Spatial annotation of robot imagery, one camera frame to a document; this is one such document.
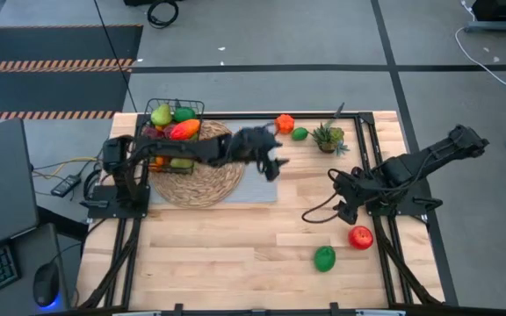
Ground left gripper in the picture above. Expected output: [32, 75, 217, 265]
[226, 126, 290, 182]

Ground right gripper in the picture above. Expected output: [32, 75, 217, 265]
[328, 168, 384, 226]

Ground orange mini pumpkin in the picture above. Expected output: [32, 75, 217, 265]
[274, 113, 296, 135]

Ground bright red apple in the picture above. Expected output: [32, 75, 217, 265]
[348, 225, 374, 251]

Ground large green lime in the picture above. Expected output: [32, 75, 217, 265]
[314, 245, 337, 273]

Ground red-orange mango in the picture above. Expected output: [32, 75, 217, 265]
[170, 118, 202, 142]

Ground green pear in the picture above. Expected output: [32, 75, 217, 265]
[169, 157, 196, 170]
[150, 103, 174, 127]

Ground grey cloth mat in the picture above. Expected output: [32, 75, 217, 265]
[220, 120, 279, 205]

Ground potted succulent plant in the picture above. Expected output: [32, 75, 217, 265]
[308, 102, 351, 157]

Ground round woven placemat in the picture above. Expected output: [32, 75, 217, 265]
[149, 118, 246, 210]

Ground black power adapter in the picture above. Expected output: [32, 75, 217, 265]
[50, 174, 83, 198]

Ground grey metal table base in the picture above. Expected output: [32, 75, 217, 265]
[463, 0, 506, 32]

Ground black striped floor mat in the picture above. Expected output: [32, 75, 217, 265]
[0, 24, 144, 120]

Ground dark grey desk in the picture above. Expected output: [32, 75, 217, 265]
[0, 222, 73, 316]

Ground black computer mouse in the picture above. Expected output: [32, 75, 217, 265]
[32, 262, 61, 308]

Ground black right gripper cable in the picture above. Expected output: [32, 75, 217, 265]
[300, 191, 343, 225]

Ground black metal table frame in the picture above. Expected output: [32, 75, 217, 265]
[79, 111, 447, 311]

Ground black cable sleeve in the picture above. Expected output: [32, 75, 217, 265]
[373, 217, 441, 307]
[78, 217, 142, 309]

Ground black wire basket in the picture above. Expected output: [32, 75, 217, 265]
[136, 97, 206, 176]

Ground coiled black cable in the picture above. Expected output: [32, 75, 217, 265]
[146, 0, 180, 30]

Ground white floor cable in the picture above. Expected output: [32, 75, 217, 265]
[453, 0, 506, 88]

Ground thin black floor cable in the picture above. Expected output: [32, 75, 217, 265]
[92, 0, 139, 114]

